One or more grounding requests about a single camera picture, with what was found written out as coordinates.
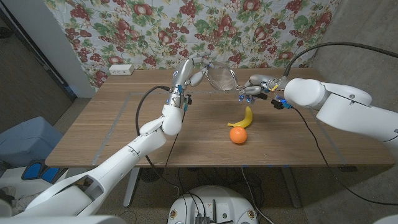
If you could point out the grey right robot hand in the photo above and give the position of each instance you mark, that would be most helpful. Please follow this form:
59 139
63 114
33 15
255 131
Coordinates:
264 82

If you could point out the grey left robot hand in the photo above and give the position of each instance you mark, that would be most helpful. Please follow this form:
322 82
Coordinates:
183 73

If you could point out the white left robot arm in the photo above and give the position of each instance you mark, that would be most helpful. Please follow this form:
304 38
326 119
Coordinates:
118 161

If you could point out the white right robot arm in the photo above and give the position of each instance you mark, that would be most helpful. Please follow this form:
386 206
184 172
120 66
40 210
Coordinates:
348 105

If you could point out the yellow banana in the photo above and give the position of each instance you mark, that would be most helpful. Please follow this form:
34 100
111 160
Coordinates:
247 119

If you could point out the orange fruit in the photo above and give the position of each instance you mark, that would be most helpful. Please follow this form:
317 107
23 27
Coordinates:
238 135

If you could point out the white power strip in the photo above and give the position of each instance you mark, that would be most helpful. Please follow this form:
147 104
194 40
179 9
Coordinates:
121 69

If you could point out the black round disc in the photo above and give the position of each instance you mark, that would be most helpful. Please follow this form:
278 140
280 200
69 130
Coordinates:
152 175

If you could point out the white table leg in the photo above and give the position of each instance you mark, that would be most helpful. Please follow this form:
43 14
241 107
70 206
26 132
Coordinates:
130 189
292 189

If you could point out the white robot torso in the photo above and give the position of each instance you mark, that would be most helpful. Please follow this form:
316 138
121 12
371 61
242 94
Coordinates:
214 202

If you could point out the blue-grey storage bin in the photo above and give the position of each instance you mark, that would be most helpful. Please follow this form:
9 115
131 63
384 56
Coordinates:
28 140

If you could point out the black item with blue pads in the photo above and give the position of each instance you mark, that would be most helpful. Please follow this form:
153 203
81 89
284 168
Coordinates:
34 171

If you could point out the white sneaker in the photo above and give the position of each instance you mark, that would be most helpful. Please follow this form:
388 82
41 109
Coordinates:
7 191

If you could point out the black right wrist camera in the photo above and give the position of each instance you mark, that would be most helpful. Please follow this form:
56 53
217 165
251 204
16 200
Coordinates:
280 104

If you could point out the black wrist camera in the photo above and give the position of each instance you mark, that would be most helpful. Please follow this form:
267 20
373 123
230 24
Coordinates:
188 100
280 104

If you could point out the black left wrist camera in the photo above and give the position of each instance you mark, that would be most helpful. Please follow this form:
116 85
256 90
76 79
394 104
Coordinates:
188 100

